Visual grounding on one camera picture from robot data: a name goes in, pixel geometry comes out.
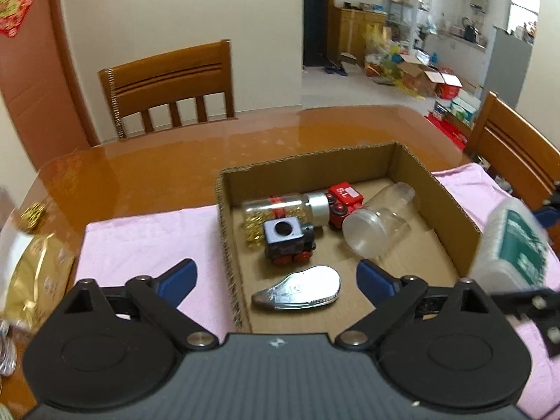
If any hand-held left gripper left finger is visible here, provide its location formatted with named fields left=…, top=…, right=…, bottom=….
left=52, top=259, right=218, bottom=353

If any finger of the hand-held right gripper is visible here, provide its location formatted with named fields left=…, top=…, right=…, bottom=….
left=490, top=286, right=560, bottom=357
left=533, top=192, right=560, bottom=246

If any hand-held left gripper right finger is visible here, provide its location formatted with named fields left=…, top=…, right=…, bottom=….
left=335, top=259, right=504, bottom=351

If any white bottle green label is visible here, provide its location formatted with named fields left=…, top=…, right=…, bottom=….
left=470, top=197, right=553, bottom=294

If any clear plastic jar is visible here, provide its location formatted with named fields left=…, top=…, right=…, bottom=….
left=342, top=182, right=416, bottom=258

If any silver correction tape dispenser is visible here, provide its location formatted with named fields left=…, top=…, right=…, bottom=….
left=251, top=265, right=342, bottom=313

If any red toy train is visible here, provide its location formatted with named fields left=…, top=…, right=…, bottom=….
left=326, top=182, right=365, bottom=230

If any blue black toy train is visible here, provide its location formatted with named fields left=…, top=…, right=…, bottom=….
left=262, top=216, right=316, bottom=267

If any gold capsule bottle silver cap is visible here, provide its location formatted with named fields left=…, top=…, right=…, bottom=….
left=241, top=192, right=331, bottom=250

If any pink towel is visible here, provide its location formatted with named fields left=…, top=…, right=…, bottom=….
left=72, top=162, right=560, bottom=420

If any wooden chair grooved back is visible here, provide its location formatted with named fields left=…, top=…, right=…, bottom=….
left=464, top=91, right=560, bottom=215

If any red flat box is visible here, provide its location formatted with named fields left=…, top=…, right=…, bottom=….
left=424, top=113, right=472, bottom=150

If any gold tissue pack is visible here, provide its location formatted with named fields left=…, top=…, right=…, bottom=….
left=0, top=234, right=77, bottom=329

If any grey refrigerator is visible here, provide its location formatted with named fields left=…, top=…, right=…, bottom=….
left=481, top=26, right=541, bottom=110

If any gold foil wrapper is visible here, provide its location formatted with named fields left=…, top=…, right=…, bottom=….
left=20, top=202, right=47, bottom=230

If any open cardboard floor box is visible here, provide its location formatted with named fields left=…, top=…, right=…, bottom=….
left=398, top=61, right=463, bottom=98

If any wooden chair slatted back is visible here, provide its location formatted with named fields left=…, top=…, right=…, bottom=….
left=98, top=39, right=237, bottom=140

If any brown wooden door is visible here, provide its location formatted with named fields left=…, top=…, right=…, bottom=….
left=0, top=0, right=99, bottom=171

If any yellow plastic bag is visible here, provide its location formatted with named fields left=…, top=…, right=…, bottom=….
left=365, top=24, right=394, bottom=67

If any wooden cabinet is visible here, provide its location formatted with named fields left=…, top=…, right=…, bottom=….
left=339, top=8, right=388, bottom=66

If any metal shelf rack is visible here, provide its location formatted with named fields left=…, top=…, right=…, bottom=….
left=385, top=0, right=432, bottom=49

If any red paper door decoration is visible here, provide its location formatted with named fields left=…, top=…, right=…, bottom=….
left=0, top=0, right=33, bottom=38

